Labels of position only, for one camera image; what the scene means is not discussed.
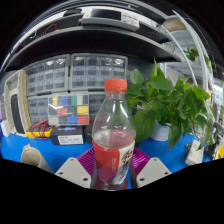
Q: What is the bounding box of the black zip pouch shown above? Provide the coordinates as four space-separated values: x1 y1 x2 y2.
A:
10 93 25 135

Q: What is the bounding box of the yellow multimeter with red leads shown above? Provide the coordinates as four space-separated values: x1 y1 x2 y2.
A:
25 119 54 140

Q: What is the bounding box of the white shelf unit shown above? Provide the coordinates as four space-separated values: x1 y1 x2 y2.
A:
159 13 224 141

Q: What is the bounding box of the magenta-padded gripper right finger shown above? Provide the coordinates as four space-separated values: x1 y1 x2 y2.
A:
128 147 172 189

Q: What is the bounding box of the dark shelf unit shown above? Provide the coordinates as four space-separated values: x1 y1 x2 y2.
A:
6 3 183 64

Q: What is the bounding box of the black case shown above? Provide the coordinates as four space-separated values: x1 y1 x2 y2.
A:
83 121 96 145

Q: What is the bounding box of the white carton box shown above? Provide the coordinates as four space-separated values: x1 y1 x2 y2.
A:
0 119 11 138

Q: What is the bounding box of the black box with white label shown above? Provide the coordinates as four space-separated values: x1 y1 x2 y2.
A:
50 125 85 146

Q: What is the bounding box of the grey and white mug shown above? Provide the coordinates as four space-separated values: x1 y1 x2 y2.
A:
20 143 54 174

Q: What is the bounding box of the grey parts drawer cabinet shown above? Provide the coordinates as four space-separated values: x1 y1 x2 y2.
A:
88 91 108 123
27 94 51 128
68 53 129 92
25 54 71 98

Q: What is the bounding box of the black clamp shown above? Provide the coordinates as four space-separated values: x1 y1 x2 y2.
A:
204 123 224 158

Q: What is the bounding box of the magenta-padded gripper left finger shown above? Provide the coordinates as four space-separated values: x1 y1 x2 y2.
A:
54 147 98 189

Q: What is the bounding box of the green potted plant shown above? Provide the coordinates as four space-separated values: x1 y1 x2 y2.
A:
125 59 214 151

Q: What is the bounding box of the clear organizer with coloured parts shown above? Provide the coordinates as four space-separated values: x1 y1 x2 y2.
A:
47 94 90 127

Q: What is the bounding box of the white power adapter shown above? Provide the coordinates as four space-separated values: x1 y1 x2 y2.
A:
184 139 205 167

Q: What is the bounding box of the clear bottle with red cap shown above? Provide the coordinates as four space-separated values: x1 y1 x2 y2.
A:
91 78 137 192

